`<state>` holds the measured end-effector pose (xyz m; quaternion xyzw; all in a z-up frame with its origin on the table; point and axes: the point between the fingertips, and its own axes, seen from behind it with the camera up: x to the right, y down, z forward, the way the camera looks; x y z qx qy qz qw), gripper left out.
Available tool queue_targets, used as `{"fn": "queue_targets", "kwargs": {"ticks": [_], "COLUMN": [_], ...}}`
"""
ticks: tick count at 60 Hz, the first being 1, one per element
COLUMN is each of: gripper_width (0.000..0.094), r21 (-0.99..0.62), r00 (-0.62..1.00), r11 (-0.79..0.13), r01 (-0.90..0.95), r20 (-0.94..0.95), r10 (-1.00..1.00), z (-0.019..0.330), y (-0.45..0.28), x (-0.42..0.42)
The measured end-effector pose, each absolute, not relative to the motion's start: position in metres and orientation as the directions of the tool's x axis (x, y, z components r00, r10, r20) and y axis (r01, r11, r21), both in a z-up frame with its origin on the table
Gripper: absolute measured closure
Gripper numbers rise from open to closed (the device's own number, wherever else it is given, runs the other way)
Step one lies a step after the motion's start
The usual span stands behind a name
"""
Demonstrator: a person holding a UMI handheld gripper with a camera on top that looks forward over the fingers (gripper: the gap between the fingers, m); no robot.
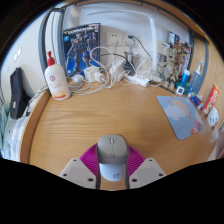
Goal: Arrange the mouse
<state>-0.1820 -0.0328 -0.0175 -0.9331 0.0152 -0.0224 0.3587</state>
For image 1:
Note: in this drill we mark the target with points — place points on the wooden figurine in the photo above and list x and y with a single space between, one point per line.
171 68

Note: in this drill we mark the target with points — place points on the checked bed sheet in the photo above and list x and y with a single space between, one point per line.
13 140

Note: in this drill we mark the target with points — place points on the white mug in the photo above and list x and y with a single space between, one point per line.
213 117

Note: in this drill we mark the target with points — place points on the grey computer mouse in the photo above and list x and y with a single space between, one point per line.
112 156

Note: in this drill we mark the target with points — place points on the small white clock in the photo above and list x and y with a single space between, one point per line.
180 90

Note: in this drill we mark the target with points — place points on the white charger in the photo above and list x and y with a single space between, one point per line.
90 73

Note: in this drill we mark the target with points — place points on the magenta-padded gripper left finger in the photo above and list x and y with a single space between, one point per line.
75 170

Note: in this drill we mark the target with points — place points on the clear plastic cup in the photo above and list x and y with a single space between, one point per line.
216 132

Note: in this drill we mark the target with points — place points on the teal blanket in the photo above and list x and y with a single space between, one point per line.
3 130

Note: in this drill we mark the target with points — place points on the white red-capped pump bottle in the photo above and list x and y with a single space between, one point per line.
57 81

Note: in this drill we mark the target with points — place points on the blue white packet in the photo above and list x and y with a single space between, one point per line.
196 101

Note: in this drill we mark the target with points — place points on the white light switch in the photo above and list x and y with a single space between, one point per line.
17 54

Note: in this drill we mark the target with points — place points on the clear glass cup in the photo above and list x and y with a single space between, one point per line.
132 59

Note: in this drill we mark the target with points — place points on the blue robot model kit box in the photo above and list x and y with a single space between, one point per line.
80 46

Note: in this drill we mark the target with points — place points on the white wall socket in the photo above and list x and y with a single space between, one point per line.
114 38

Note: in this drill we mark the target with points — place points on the white desk lamp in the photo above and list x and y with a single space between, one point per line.
153 43

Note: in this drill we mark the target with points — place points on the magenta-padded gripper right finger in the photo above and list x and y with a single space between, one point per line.
150 170

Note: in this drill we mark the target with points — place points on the red yellow snack can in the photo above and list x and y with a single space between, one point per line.
211 100

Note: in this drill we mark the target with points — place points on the teal round tin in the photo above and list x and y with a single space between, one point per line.
182 85

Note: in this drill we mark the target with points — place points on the blue cloud print mouse pad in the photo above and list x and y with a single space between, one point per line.
181 116

